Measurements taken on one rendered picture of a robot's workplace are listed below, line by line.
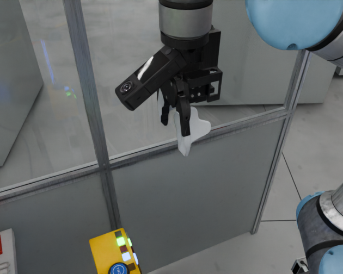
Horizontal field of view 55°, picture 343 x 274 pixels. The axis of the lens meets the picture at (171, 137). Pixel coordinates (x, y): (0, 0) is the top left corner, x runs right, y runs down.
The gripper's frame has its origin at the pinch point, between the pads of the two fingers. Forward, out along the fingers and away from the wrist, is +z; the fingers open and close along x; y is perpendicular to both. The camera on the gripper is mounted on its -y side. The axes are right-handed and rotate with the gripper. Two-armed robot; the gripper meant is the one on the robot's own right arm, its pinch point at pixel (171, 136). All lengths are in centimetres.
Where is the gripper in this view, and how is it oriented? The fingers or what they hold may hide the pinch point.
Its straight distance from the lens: 60.3
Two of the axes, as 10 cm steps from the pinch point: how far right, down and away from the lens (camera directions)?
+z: 0.0, 7.5, 6.6
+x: -4.0, -6.1, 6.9
